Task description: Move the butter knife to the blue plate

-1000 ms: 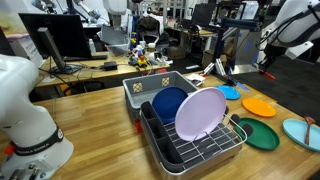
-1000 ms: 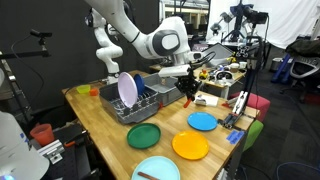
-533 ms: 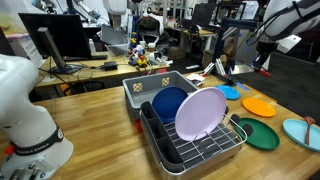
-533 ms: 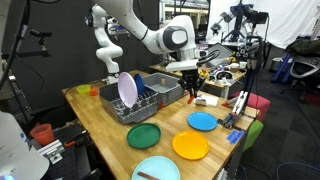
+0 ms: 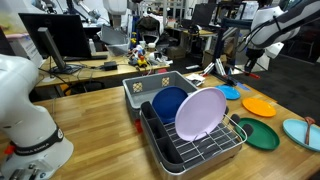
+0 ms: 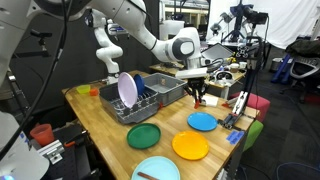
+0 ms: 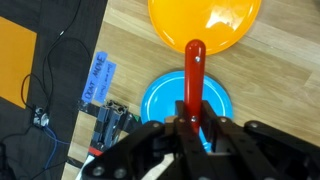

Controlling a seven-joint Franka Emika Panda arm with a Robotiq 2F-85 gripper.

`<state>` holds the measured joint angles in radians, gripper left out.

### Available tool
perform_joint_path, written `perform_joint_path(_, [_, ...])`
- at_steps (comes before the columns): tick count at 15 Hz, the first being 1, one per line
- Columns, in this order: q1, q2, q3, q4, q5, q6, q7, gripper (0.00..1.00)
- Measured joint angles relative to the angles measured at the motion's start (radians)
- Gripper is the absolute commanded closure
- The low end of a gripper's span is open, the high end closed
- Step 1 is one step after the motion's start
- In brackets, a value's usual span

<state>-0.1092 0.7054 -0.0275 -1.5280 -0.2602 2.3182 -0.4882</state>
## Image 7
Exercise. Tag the blue plate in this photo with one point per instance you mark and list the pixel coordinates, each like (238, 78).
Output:
(160, 96)

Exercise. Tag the small grey connector box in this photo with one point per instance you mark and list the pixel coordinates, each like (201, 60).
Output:
(41, 116)

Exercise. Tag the orange floor mat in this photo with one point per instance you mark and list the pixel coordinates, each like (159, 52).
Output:
(15, 63)

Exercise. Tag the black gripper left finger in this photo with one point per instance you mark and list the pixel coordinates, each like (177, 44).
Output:
(140, 150)

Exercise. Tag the yellow plate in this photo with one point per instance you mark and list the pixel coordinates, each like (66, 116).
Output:
(186, 20)

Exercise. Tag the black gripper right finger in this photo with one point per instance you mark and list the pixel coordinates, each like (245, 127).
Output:
(260, 153)

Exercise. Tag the small blue tape label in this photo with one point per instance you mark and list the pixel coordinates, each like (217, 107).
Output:
(106, 83)

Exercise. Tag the large blue tape label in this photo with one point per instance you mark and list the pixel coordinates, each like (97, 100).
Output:
(95, 76)

